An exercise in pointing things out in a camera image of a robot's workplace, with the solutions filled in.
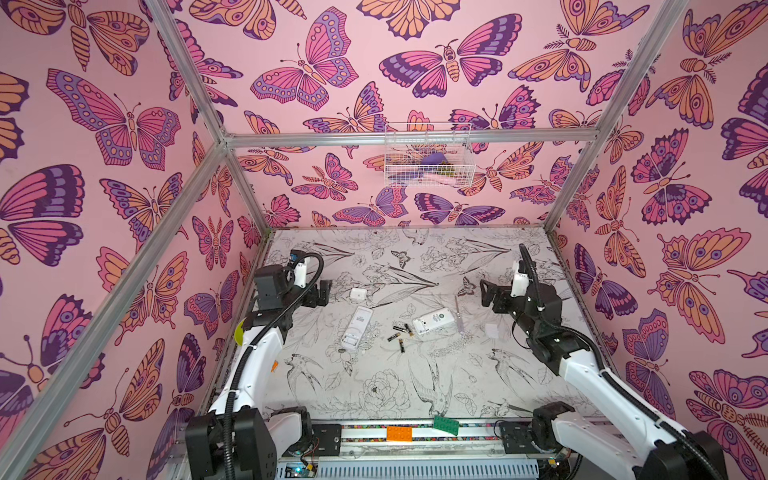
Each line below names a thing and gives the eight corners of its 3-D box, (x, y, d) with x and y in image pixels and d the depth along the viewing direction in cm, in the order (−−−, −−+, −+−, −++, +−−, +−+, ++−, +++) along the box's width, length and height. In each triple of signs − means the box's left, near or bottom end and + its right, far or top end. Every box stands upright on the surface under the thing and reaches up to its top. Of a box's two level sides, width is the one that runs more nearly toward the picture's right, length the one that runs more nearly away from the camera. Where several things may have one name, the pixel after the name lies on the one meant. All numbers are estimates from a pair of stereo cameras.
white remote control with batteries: (340, 343, 92) (339, 341, 91) (357, 307, 101) (356, 304, 99) (358, 349, 91) (357, 346, 90) (373, 312, 99) (373, 309, 98)
